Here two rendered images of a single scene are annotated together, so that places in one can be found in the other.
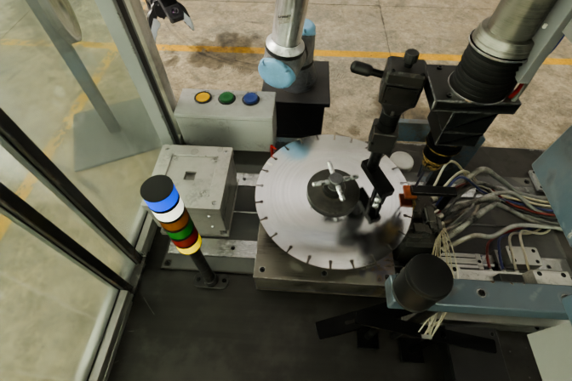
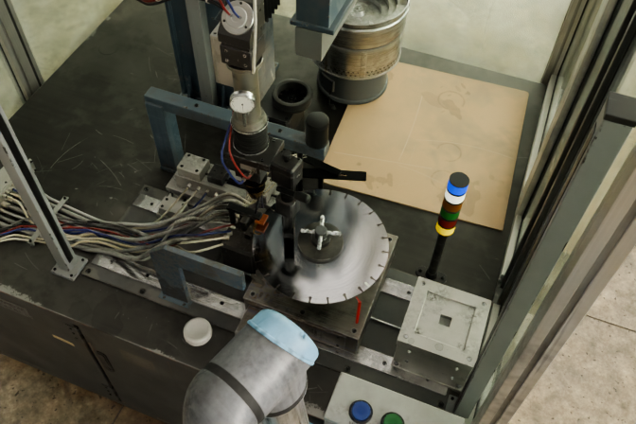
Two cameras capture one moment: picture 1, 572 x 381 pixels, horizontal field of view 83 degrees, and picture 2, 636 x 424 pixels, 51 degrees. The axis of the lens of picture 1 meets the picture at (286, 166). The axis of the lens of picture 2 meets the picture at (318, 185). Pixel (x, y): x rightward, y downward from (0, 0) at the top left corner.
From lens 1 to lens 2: 144 cm
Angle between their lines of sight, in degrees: 74
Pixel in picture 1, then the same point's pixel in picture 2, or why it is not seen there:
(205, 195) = (431, 294)
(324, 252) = (346, 203)
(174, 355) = (462, 235)
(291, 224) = (363, 227)
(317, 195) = (335, 238)
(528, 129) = not seen: outside the picture
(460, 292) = (291, 133)
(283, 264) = not seen: hidden behind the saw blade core
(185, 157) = (450, 344)
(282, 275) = not seen: hidden behind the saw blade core
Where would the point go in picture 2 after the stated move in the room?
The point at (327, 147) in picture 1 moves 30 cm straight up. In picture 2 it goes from (305, 285) to (306, 207)
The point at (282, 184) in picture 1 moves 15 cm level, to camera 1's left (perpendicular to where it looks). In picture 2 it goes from (361, 260) to (423, 278)
